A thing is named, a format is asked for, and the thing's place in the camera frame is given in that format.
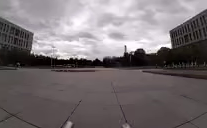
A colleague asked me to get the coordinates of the tall thin tower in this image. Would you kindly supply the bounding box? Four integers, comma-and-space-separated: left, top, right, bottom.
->
123, 44, 128, 57

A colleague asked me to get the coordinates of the row of dark trees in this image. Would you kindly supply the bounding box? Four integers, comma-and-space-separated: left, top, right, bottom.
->
0, 45, 207, 69

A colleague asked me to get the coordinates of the grey paved plaza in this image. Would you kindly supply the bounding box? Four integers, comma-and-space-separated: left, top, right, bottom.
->
0, 66, 207, 128

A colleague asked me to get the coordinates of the long grey office building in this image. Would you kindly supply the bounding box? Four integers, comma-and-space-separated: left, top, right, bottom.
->
0, 12, 35, 53

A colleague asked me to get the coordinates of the low raised grass bed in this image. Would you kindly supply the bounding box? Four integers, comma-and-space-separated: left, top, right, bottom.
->
0, 65, 19, 71
142, 68, 207, 81

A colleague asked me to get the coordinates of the grey building with window rows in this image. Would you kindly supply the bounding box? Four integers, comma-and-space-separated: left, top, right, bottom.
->
169, 4, 207, 50

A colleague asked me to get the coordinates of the robot's own part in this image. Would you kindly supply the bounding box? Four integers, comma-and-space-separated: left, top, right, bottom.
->
121, 123, 132, 128
62, 120, 74, 128

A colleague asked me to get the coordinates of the lamp pole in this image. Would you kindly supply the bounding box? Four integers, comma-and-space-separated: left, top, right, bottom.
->
50, 45, 57, 69

